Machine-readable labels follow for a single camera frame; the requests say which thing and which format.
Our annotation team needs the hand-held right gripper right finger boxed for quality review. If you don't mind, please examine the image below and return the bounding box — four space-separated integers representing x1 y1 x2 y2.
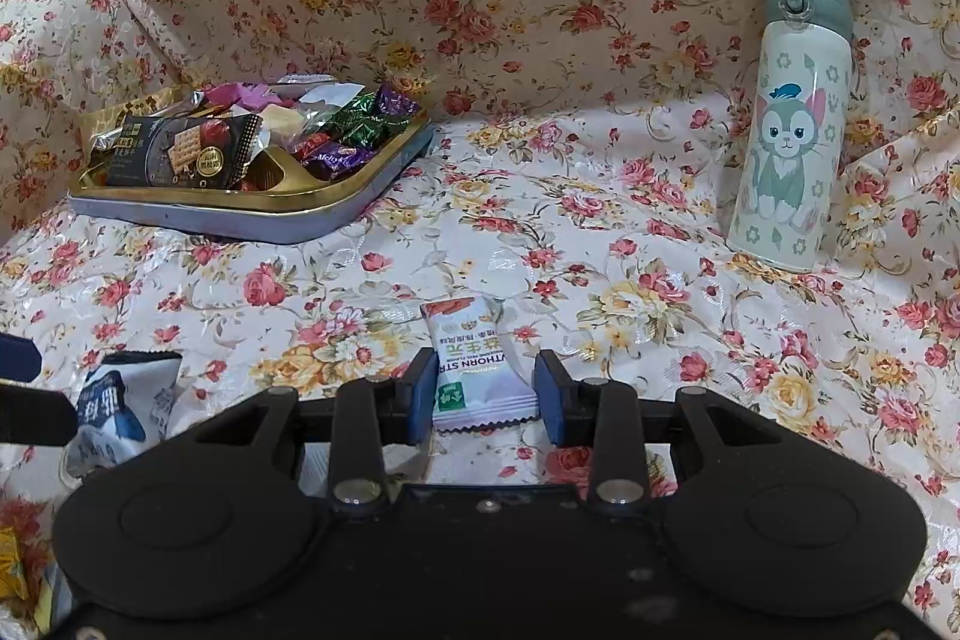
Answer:
532 349 781 507

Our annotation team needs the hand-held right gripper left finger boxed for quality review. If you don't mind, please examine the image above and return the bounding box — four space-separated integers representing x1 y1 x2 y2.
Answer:
191 347 440 510

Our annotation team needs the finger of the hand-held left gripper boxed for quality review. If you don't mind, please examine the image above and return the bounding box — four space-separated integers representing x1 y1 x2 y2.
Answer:
0 332 44 384
0 385 80 451

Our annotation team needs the white snack packet green label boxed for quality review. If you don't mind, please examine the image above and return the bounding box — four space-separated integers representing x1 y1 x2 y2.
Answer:
420 296 539 435

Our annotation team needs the blue white snack packet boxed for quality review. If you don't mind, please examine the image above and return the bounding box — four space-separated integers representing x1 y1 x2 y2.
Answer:
64 351 183 476

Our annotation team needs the yellow snack wrapper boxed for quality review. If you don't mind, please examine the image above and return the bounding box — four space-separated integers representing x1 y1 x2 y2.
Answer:
0 524 31 603

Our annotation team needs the lavender tin with gold insert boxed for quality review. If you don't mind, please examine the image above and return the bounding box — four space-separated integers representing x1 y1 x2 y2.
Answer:
67 107 436 245

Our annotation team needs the gold patterned snack packet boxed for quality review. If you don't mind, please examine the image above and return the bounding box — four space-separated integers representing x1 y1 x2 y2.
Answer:
79 89 188 154

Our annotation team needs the black cracker packet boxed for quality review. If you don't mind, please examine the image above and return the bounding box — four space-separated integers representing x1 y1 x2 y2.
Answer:
105 113 265 190

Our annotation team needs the pile of assorted wrapped candies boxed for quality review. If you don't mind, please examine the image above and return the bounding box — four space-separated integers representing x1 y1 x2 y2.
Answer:
79 77 422 191

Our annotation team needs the floral sofa cover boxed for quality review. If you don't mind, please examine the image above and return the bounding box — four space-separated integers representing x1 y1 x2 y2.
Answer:
0 0 960 640

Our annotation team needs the white cat print bottle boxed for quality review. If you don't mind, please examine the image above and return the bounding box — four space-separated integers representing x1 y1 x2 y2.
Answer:
726 0 854 274

